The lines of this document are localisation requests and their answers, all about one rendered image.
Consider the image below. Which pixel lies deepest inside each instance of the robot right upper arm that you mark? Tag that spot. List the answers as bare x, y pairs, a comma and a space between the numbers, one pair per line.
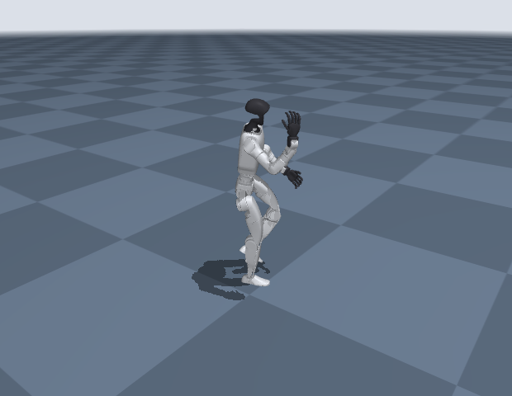
252, 148

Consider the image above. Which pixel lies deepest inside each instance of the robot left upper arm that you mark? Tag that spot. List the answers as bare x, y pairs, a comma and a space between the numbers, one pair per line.
266, 148

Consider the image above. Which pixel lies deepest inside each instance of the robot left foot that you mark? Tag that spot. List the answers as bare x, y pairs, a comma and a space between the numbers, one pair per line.
243, 251

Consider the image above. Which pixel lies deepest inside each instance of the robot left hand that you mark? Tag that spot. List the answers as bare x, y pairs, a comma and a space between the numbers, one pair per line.
293, 176

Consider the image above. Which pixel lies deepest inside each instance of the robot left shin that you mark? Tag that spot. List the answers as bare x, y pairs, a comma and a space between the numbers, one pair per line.
268, 226

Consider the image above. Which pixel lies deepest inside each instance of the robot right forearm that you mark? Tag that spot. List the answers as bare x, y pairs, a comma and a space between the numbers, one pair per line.
284, 158

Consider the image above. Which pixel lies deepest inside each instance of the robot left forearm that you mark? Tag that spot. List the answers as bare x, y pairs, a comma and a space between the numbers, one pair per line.
273, 159

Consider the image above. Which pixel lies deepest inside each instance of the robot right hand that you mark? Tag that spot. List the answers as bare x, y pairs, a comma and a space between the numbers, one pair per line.
292, 128

